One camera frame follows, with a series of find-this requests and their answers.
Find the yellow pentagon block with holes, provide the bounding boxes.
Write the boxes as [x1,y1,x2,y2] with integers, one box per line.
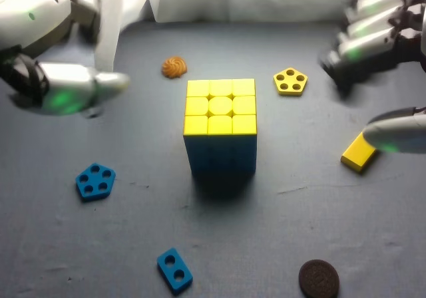
[272,67,309,96]

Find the grey table cloth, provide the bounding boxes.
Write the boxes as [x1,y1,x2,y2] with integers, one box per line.
[0,18,426,298]

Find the yellow rectangular block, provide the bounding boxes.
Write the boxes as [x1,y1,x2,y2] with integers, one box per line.
[340,131,379,175]

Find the Rubik's cube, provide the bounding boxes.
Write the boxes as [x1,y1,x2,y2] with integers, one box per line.
[182,78,259,179]

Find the blue pentagon block with holes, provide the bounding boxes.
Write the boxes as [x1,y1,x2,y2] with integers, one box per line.
[75,162,116,203]

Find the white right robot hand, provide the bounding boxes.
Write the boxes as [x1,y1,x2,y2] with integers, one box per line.
[319,0,426,155]

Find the orange swirl cookie toy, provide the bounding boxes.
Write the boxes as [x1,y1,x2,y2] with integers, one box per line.
[161,56,189,79]

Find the blue two-hole rectangular block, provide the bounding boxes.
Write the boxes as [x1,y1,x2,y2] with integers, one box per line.
[156,247,194,295]

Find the dark chocolate sandwich cookie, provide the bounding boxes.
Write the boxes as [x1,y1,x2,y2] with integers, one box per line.
[298,259,340,298]

